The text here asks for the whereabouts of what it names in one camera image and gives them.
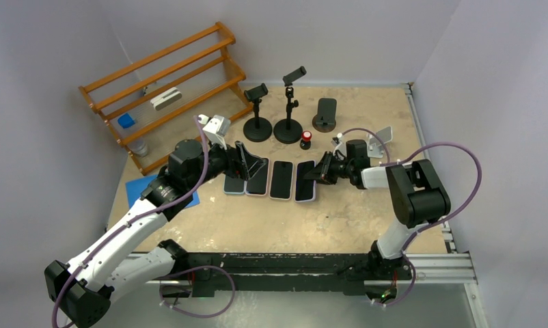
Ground pink case phone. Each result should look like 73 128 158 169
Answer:
245 159 270 196

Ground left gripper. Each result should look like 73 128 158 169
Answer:
187 134 264 190

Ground black phone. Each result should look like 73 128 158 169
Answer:
269 161 294 200
294 160 316 202

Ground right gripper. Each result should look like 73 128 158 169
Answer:
304 150 353 185

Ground blue cube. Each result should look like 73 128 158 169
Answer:
117 113 136 129

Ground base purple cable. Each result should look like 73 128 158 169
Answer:
159 264 237 319

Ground blue mat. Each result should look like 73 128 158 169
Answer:
126 175 189 208

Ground silver phone stand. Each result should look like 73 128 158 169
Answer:
366 126 393 159

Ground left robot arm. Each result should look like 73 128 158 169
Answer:
44 139 266 327

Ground black base frame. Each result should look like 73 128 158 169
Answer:
166 252 412 297

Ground orange wooden rack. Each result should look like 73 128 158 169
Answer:
79 22 252 176

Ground black phone stand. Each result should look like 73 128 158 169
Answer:
273 66 307 144
243 83 273 142

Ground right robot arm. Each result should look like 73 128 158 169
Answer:
304 139 451 278

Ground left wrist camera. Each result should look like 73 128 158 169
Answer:
197 115 231 150

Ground clear plastic cup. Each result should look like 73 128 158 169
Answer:
128 138 149 157

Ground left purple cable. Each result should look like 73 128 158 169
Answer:
51 115 210 328

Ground red black stamp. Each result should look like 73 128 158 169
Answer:
299 131 312 150

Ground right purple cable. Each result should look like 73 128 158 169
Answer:
339 128 483 309

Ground white eraser block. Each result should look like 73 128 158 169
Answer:
150 87 182 111

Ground light blue case phone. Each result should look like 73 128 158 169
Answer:
223 176 246 195

